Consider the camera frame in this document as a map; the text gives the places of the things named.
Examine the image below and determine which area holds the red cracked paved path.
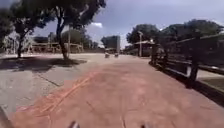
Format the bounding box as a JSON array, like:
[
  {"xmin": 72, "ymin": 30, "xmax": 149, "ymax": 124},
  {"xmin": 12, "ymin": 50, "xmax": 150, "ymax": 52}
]
[{"xmin": 8, "ymin": 54, "xmax": 224, "ymax": 128}]

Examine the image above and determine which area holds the building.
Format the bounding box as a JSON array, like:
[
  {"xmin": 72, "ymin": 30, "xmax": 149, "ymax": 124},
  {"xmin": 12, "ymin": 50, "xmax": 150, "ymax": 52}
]
[{"xmin": 100, "ymin": 35, "xmax": 122, "ymax": 54}]

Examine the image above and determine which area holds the large dark tree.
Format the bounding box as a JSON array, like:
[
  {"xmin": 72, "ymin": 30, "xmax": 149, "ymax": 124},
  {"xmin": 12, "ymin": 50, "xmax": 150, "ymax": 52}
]
[{"xmin": 31, "ymin": 0, "xmax": 107, "ymax": 62}]

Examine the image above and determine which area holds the lamp pole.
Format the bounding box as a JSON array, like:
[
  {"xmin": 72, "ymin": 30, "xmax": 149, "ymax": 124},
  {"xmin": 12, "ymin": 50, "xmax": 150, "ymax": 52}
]
[{"xmin": 137, "ymin": 30, "xmax": 144, "ymax": 58}]

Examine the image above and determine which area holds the shelter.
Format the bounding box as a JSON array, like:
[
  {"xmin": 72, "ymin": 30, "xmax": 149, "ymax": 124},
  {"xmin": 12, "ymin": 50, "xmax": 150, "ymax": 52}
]
[{"xmin": 132, "ymin": 40, "xmax": 155, "ymax": 58}]

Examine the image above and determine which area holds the wooden structure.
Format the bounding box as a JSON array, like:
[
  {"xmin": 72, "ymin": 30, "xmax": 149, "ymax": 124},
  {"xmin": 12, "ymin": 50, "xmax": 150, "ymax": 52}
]
[{"xmin": 28, "ymin": 41, "xmax": 84, "ymax": 54}]

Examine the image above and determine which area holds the dark wooden fence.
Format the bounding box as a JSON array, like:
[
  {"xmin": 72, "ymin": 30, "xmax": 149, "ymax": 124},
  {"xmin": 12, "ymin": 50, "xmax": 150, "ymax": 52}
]
[{"xmin": 149, "ymin": 33, "xmax": 224, "ymax": 90}]

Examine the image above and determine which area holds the row of trees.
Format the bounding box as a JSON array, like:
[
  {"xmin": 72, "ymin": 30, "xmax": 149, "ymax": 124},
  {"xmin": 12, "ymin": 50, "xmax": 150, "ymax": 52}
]
[{"xmin": 125, "ymin": 18, "xmax": 224, "ymax": 46}]

